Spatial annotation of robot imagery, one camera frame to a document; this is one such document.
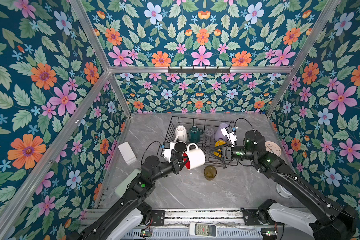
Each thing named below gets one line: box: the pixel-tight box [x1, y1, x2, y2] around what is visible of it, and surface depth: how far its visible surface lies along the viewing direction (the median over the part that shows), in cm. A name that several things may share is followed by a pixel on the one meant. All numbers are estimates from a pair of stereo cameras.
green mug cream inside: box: [189, 125, 204, 144], surface depth 95 cm
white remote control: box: [189, 222, 218, 238], surface depth 71 cm
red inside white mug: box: [182, 143, 206, 170], surface depth 67 cm
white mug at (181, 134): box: [174, 125, 188, 143], surface depth 96 cm
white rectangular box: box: [117, 141, 137, 165], surface depth 96 cm
